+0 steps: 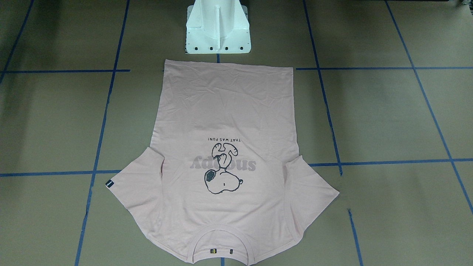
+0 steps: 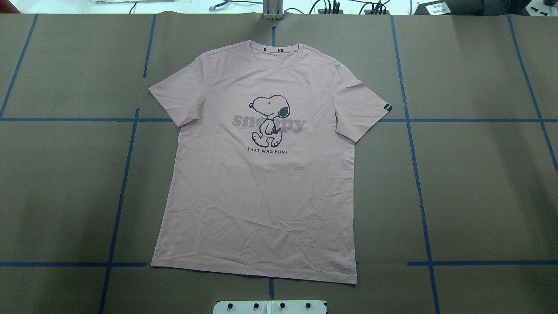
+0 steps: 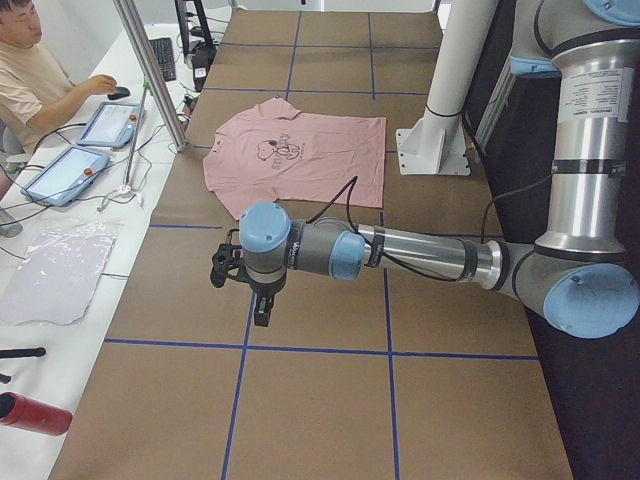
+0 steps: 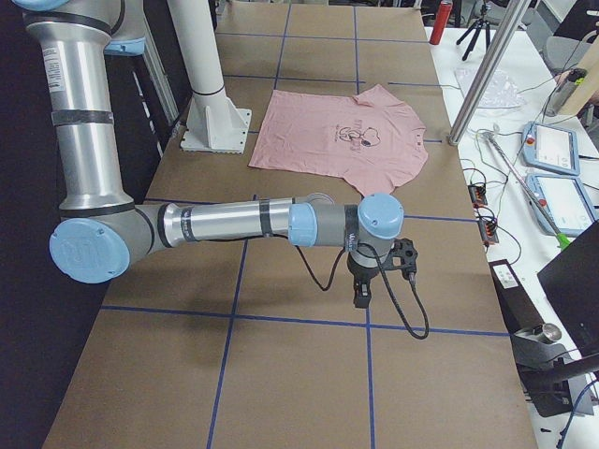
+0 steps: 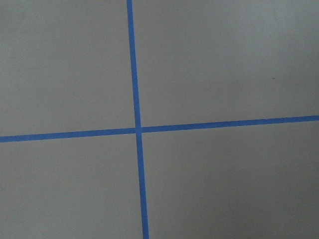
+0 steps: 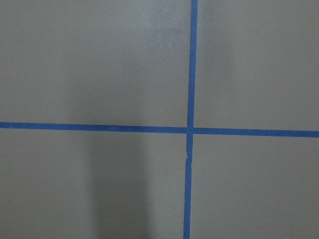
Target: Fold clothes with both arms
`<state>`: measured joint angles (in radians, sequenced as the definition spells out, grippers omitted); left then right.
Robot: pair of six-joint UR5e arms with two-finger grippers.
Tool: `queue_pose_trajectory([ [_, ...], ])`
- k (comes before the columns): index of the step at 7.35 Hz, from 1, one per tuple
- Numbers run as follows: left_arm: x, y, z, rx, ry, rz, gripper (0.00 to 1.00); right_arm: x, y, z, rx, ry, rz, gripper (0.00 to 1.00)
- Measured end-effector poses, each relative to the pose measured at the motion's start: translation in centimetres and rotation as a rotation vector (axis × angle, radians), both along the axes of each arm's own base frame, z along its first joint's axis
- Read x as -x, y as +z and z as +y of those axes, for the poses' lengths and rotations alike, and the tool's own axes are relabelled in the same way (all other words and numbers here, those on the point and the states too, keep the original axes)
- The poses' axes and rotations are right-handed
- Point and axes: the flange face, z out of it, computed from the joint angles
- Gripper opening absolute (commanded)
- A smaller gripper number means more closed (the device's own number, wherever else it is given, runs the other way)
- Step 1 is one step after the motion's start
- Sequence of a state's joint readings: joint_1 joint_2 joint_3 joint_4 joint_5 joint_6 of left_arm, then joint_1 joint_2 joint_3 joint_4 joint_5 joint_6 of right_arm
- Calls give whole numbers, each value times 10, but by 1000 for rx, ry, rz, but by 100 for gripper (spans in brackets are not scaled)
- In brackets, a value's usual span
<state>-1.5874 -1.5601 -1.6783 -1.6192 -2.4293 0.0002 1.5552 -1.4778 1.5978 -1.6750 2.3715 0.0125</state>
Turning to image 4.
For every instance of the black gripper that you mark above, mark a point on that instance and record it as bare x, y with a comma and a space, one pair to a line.
359, 273

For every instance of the pink Snoopy t-shirt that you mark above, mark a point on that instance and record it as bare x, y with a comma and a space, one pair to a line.
373, 140

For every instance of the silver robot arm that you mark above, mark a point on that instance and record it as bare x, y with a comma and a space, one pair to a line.
103, 232

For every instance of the lower orange electronics board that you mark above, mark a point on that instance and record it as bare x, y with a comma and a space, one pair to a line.
488, 230

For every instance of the orange electronics board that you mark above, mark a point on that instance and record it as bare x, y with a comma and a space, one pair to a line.
488, 230
477, 193

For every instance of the upper orange electronics board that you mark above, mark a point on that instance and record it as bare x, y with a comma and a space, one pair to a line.
477, 193

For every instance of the black box white label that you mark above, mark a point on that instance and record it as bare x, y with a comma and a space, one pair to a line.
518, 310

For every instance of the metal rod green tip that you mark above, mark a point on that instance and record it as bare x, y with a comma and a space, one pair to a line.
539, 204

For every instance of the black monitor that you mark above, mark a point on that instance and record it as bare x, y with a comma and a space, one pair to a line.
570, 282

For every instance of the black desk clamp stand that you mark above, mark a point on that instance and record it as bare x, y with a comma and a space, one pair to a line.
553, 380

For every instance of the lower teach pendant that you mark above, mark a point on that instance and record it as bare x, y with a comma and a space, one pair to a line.
566, 201

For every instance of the teach pendant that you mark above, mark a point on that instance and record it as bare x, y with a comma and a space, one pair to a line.
550, 148
566, 201

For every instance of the upper teach pendant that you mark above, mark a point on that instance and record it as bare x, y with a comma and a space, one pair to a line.
550, 148

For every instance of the clear plastic bag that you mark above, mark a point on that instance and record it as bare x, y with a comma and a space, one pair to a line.
501, 92

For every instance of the grey water bottle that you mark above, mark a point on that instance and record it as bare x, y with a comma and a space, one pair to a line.
567, 83

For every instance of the red bottle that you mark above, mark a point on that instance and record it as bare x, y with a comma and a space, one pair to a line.
441, 19

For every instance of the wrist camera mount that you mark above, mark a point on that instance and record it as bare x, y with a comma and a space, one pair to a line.
402, 256

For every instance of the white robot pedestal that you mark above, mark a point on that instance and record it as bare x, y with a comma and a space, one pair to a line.
214, 124

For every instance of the black camera tripod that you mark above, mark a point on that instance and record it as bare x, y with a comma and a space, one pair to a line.
474, 30

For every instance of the aluminium frame post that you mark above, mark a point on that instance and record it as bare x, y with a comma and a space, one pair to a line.
502, 37

